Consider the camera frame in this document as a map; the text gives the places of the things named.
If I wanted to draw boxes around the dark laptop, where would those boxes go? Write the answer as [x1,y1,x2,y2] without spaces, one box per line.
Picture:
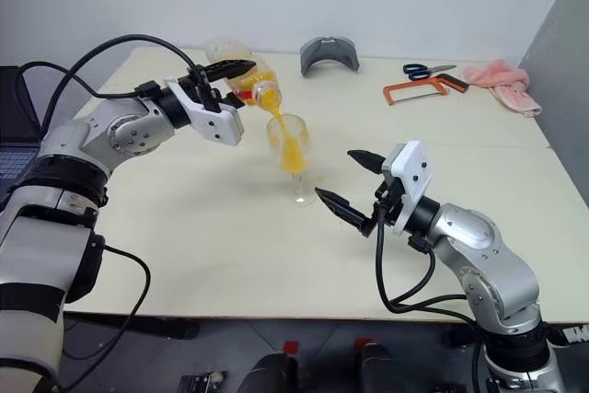
[0,65,43,203]

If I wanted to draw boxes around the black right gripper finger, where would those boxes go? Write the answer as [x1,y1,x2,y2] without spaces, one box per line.
[314,186,370,229]
[346,149,386,177]

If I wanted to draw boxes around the clear wine glass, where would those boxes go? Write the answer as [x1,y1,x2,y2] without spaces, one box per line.
[266,112,319,206]

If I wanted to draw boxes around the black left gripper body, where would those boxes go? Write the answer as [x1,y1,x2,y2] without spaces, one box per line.
[177,64,225,114]

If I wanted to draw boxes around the orange frame hacksaw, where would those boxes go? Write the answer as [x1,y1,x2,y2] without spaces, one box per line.
[382,73,471,108]

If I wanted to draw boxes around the pink cloth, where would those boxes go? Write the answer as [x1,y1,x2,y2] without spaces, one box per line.
[460,58,545,121]

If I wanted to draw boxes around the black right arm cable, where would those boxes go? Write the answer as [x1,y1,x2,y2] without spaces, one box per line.
[374,207,480,326]

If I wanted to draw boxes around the dark rounded shape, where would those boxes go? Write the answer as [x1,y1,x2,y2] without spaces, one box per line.
[249,350,299,393]
[360,341,398,393]

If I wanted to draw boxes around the grey curved plastic part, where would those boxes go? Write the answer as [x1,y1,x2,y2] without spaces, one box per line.
[299,34,362,78]

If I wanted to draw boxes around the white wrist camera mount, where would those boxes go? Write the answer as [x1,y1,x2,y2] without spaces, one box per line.
[164,78,246,146]
[381,139,435,233]

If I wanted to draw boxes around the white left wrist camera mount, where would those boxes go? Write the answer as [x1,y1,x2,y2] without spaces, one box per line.
[164,78,246,146]

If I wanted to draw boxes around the blue handled scissors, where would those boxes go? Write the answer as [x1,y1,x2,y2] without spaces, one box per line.
[402,63,458,82]

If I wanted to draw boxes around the clear bottle with orange drink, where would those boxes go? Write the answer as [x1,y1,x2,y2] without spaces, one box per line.
[203,37,283,114]

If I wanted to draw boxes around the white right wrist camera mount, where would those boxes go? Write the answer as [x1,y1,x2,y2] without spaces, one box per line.
[381,139,435,233]

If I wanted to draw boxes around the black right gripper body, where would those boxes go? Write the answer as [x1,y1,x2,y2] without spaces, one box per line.
[360,176,406,239]

